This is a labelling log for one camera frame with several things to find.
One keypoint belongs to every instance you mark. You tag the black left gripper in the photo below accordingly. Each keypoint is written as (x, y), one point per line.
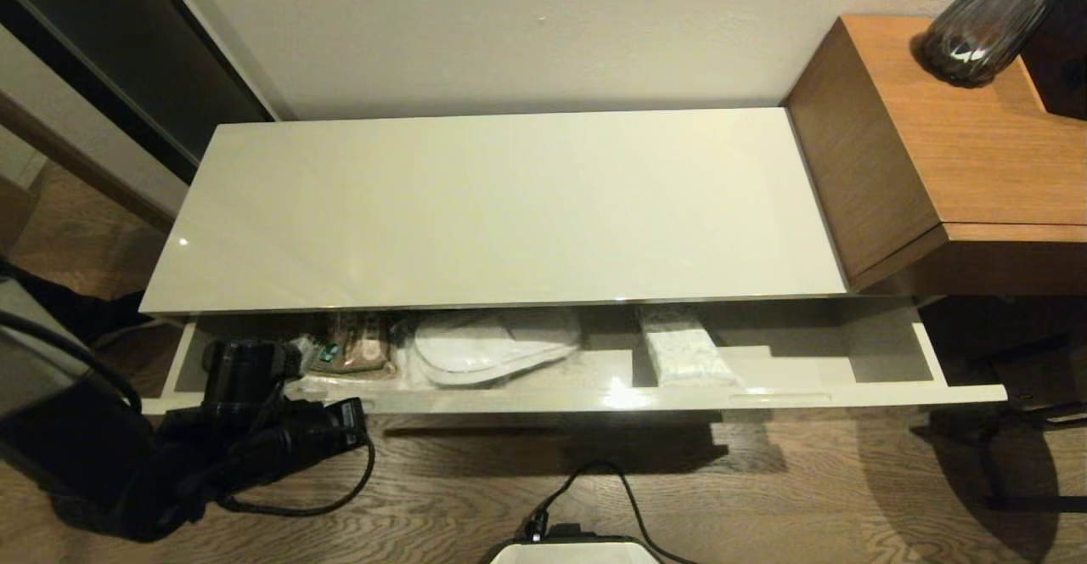
(346, 428)

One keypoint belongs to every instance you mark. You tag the blue patterned tissue pack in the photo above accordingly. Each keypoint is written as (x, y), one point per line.
(684, 347)

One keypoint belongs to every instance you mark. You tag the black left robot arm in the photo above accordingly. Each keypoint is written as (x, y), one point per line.
(127, 462)

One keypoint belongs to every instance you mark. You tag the brown snack bag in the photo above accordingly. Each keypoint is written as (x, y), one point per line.
(352, 352)

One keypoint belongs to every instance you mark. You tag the white glossy cabinet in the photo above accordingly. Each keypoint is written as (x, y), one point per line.
(509, 207)

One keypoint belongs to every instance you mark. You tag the dark door panel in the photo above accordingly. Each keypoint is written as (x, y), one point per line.
(102, 29)

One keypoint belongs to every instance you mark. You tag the brown wooden side table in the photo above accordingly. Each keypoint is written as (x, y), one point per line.
(934, 122)

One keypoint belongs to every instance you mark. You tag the dark ribbed glass vase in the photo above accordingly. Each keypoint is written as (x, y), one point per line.
(977, 37)

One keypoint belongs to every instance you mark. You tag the black box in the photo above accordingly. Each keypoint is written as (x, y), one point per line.
(1066, 71)

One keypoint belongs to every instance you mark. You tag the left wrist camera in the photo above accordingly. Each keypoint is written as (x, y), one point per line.
(300, 352)

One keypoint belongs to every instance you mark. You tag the grey wood-trimmed door frame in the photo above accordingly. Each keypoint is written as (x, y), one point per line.
(51, 101)

